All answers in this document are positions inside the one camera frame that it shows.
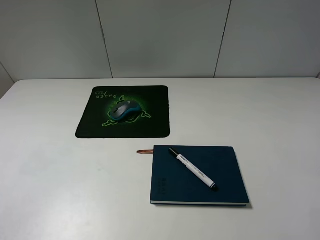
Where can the black green mouse pad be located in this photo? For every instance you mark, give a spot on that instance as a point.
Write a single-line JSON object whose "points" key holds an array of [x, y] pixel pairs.
{"points": [[152, 122]]}

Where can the dark blue notebook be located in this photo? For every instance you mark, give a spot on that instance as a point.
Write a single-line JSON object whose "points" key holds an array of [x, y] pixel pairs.
{"points": [[173, 184]]}

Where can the blue and black computer mouse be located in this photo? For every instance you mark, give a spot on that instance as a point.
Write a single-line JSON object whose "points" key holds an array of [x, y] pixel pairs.
{"points": [[124, 110]]}

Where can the white marker pen black cap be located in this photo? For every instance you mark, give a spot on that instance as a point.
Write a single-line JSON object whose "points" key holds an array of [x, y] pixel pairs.
{"points": [[195, 170]]}

